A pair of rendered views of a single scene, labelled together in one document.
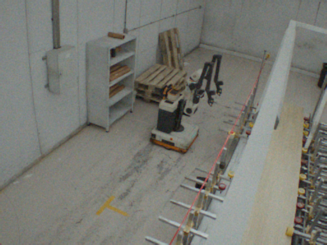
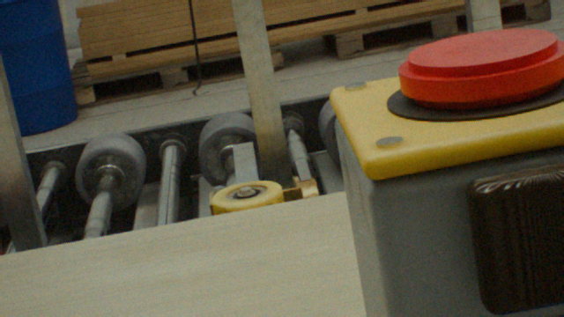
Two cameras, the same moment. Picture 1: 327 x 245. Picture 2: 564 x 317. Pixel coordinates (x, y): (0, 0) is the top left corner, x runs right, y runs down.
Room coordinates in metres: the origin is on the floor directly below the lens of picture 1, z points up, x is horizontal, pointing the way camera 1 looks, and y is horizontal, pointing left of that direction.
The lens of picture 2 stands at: (3.05, -0.58, 1.29)
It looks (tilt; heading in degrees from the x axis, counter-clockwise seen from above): 16 degrees down; 248
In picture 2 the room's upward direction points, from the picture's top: 10 degrees counter-clockwise
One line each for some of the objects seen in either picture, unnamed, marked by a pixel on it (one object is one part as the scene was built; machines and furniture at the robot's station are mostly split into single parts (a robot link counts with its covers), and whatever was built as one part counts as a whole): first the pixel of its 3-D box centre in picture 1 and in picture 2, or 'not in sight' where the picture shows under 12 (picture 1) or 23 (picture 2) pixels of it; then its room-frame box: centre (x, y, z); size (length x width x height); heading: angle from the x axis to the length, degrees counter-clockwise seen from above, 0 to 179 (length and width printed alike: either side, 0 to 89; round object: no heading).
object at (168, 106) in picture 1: (173, 110); not in sight; (4.45, -0.16, 0.59); 0.55 x 0.34 x 0.83; 158
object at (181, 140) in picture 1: (175, 133); not in sight; (4.42, -0.25, 0.16); 0.67 x 0.64 x 0.25; 68
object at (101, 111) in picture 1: (111, 81); not in sight; (4.95, 0.97, 0.78); 0.90 x 0.45 x 1.55; 158
